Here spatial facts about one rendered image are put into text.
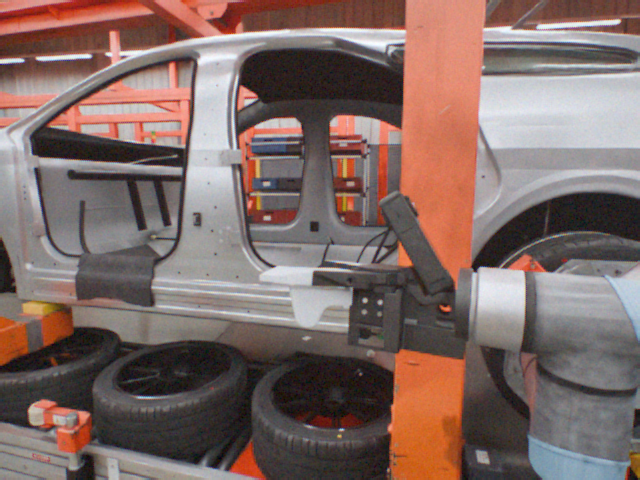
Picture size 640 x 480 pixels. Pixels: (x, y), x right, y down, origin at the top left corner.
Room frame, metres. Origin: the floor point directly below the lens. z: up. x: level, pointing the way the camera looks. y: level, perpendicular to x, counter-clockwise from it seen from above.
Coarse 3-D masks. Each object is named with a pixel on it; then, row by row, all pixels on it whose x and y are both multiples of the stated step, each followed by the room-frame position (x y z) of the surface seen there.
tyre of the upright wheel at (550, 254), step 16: (544, 240) 1.26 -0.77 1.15; (560, 240) 1.19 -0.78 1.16; (576, 240) 1.13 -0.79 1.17; (592, 240) 1.11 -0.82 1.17; (608, 240) 1.10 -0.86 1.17; (624, 240) 1.09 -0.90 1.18; (544, 256) 1.13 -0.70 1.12; (560, 256) 1.12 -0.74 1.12; (576, 256) 1.11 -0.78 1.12; (592, 256) 1.09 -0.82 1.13; (608, 256) 1.08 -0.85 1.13; (624, 256) 1.07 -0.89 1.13; (496, 352) 1.16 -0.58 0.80; (496, 368) 1.16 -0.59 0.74; (496, 384) 1.16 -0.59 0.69; (512, 400) 1.14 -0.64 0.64; (528, 416) 1.13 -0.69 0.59
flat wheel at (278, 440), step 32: (288, 384) 1.58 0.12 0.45; (320, 384) 1.53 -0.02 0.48; (352, 384) 1.55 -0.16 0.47; (384, 384) 1.52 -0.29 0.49; (256, 416) 1.29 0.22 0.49; (288, 416) 1.27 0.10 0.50; (384, 416) 1.27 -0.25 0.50; (256, 448) 1.30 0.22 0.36; (288, 448) 1.16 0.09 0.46; (320, 448) 1.12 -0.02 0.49; (352, 448) 1.12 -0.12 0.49; (384, 448) 1.16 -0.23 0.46
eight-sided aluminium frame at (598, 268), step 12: (564, 264) 1.09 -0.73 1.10; (576, 264) 1.04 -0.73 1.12; (588, 264) 1.02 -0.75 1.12; (600, 264) 1.02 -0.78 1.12; (612, 264) 1.01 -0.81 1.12; (624, 264) 1.01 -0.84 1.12; (600, 276) 1.02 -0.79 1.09; (612, 276) 1.01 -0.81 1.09; (516, 360) 1.07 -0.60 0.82; (504, 372) 1.11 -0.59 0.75; (516, 372) 1.07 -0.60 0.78; (516, 384) 1.06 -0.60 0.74; (636, 432) 1.01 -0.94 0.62; (636, 444) 0.98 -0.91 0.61
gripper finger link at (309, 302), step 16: (272, 272) 0.37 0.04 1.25; (288, 272) 0.36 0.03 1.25; (304, 272) 0.36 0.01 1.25; (304, 288) 0.36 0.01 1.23; (320, 288) 0.37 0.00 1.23; (336, 288) 0.37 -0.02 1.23; (304, 304) 0.36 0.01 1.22; (320, 304) 0.36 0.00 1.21; (336, 304) 0.37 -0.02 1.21; (304, 320) 0.36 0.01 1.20
